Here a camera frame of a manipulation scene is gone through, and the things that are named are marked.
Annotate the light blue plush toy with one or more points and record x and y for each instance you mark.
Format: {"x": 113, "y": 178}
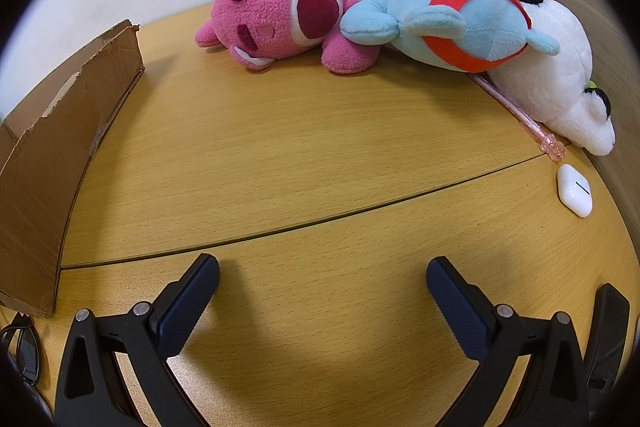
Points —
{"x": 460, "y": 35}

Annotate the white earbuds case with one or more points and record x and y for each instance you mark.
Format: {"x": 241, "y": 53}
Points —
{"x": 574, "y": 191}

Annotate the pink transparent pen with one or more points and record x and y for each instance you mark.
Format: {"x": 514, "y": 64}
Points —
{"x": 547, "y": 142}

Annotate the pink bear plush toy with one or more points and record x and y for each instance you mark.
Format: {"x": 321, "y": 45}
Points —
{"x": 258, "y": 33}

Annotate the black smartphone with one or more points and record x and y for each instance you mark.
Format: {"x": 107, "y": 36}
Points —
{"x": 606, "y": 342}

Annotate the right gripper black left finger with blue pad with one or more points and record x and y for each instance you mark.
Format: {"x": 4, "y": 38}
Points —
{"x": 91, "y": 389}

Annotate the brown cardboard box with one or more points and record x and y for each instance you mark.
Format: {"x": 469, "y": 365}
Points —
{"x": 47, "y": 143}

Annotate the black sunglasses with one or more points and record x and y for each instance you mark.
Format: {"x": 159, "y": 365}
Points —
{"x": 20, "y": 342}

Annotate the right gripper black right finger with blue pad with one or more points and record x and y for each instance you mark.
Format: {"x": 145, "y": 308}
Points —
{"x": 553, "y": 390}

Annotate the white panda plush toy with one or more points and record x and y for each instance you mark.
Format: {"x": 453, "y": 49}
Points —
{"x": 557, "y": 90}

